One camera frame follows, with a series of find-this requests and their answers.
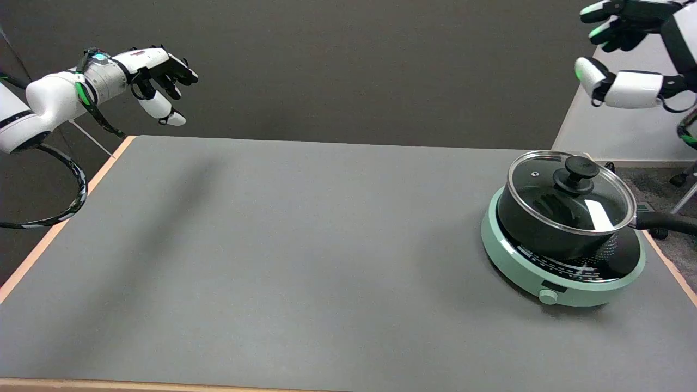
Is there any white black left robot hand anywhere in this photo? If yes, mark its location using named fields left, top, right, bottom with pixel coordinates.
left=113, top=45, right=199, bottom=127

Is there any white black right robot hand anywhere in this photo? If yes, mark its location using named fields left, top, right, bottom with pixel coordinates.
left=574, top=0, right=697, bottom=112

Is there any glass pot lid black knob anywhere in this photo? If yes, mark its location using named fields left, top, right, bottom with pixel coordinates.
left=506, top=150, right=638, bottom=234

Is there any silver metal chair leg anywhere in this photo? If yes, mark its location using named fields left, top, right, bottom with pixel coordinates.
left=671, top=182, right=697, bottom=215

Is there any mint green induction cooker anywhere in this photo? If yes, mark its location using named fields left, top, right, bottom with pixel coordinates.
left=480, top=186, right=647, bottom=308

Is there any green black right arm cable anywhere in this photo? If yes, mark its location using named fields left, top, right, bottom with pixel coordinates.
left=676, top=106, right=697, bottom=151

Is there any green black wrist cable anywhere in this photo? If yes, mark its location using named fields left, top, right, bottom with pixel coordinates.
left=75, top=47, right=127, bottom=138

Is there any black braided cable loop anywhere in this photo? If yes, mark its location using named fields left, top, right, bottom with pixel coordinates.
left=0, top=72, right=89, bottom=230

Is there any black pot with long handle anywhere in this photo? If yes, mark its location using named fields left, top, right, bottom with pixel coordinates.
left=497, top=182, right=697, bottom=262

